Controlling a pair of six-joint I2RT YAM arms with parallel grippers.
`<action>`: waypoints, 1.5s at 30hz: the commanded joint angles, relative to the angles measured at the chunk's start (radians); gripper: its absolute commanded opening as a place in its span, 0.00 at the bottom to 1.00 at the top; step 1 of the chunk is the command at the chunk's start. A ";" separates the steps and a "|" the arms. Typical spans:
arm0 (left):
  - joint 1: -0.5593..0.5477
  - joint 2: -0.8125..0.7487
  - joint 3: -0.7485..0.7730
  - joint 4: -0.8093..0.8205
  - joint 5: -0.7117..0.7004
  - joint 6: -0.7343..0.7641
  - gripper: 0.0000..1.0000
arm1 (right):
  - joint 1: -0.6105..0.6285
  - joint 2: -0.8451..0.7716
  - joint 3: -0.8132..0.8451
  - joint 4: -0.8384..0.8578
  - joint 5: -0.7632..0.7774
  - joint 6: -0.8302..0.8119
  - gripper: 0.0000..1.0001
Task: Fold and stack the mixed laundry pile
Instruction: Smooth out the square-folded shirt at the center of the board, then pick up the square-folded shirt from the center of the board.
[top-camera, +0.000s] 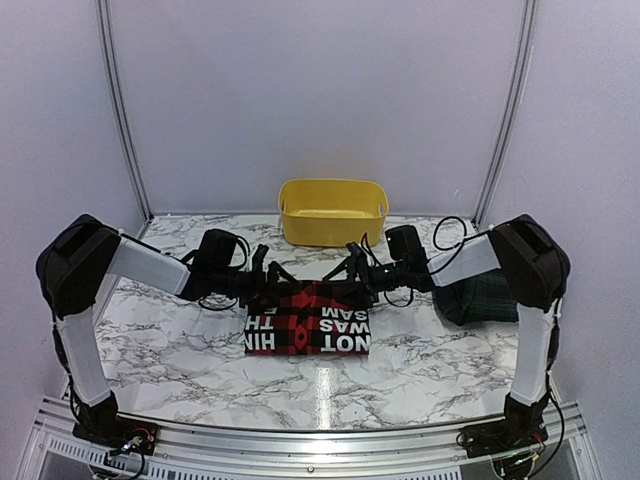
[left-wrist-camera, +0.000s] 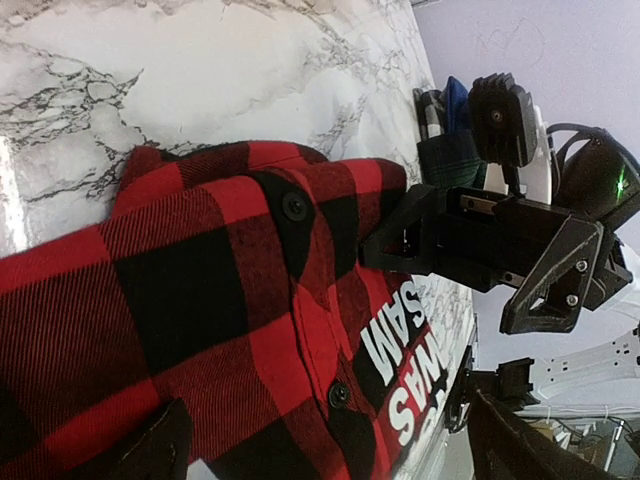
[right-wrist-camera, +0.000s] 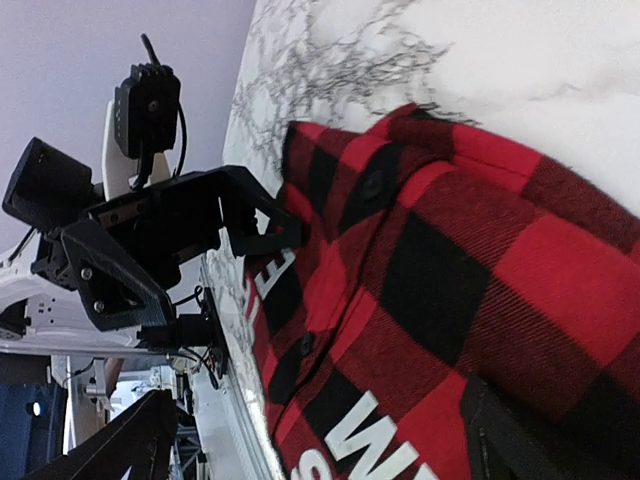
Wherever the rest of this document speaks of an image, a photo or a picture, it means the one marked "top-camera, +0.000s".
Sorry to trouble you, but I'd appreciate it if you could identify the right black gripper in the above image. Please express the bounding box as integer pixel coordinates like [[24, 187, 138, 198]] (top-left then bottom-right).
[[322, 255, 407, 308]]

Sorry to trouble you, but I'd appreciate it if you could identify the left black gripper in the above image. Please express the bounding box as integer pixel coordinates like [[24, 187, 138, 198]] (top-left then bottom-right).
[[212, 260, 300, 313]]

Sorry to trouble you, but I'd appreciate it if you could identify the red black plaid shirt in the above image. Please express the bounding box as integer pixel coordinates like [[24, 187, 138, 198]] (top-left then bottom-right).
[[243, 281, 372, 356]]

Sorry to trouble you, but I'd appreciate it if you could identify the dark green plaid skirt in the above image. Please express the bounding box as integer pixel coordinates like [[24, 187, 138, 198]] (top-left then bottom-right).
[[433, 270, 518, 326]]

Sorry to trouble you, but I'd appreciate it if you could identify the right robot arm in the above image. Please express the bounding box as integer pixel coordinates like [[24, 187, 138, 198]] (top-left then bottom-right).
[[323, 214, 571, 448]]

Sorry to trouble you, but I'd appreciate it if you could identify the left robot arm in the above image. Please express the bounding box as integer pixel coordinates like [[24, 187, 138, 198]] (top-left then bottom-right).
[[35, 214, 291, 445]]

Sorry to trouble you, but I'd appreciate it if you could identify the yellow plastic basket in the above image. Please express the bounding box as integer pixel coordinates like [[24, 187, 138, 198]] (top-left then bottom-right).
[[278, 178, 389, 248]]

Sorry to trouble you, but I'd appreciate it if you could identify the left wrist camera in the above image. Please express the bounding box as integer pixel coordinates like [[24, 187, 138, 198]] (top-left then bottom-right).
[[251, 244, 269, 274]]

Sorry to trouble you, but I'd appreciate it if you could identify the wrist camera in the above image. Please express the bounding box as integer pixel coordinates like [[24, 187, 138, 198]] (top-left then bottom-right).
[[346, 242, 369, 276], [251, 244, 269, 274]]

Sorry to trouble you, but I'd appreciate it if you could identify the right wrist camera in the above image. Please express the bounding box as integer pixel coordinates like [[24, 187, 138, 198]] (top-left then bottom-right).
[[346, 242, 369, 276]]

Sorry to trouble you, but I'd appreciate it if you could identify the aluminium front rail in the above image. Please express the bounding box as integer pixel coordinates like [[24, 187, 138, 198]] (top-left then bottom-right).
[[17, 398, 601, 479]]

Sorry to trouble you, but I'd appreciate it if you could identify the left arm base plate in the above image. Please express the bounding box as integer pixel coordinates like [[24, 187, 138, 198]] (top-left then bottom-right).
[[73, 416, 159, 456]]

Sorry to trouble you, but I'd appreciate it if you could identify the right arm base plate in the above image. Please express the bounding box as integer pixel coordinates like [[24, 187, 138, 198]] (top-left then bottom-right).
[[456, 420, 548, 458]]

